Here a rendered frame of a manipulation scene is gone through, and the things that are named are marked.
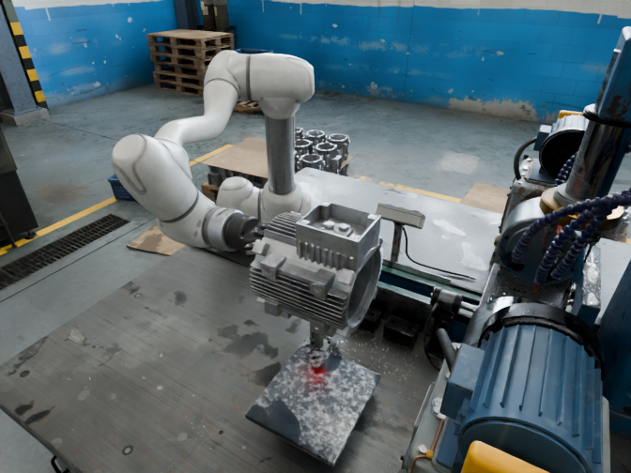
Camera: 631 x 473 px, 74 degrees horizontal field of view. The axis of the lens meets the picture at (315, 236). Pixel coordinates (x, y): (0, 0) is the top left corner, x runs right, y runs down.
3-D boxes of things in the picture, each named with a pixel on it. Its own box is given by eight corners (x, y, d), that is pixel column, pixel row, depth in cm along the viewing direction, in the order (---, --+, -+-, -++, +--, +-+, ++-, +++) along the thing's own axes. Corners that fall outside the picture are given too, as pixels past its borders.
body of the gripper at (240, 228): (220, 224, 84) (256, 232, 80) (246, 206, 90) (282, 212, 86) (227, 256, 88) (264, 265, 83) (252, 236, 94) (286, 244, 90)
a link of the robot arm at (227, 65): (197, 72, 117) (247, 74, 118) (207, 38, 128) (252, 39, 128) (206, 112, 128) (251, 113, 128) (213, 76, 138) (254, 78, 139)
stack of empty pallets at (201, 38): (240, 87, 759) (235, 33, 711) (207, 98, 697) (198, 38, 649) (189, 79, 813) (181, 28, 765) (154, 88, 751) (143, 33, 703)
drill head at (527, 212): (574, 246, 162) (597, 188, 148) (569, 302, 135) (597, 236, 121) (505, 230, 172) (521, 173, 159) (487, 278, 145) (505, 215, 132)
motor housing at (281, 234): (379, 297, 91) (389, 221, 80) (341, 357, 77) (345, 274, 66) (300, 268, 99) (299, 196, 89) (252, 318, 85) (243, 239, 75)
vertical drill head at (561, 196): (602, 243, 114) (687, 49, 88) (603, 279, 101) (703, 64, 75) (530, 226, 121) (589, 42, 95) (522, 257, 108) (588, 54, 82)
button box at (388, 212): (423, 229, 155) (426, 216, 155) (419, 226, 149) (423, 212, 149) (378, 218, 162) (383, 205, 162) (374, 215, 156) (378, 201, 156)
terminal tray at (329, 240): (378, 248, 79) (382, 214, 75) (355, 278, 72) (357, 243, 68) (322, 231, 84) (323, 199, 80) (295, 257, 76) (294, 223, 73)
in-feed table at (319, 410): (377, 403, 117) (381, 374, 110) (332, 492, 97) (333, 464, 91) (303, 369, 127) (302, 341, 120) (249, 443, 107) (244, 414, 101)
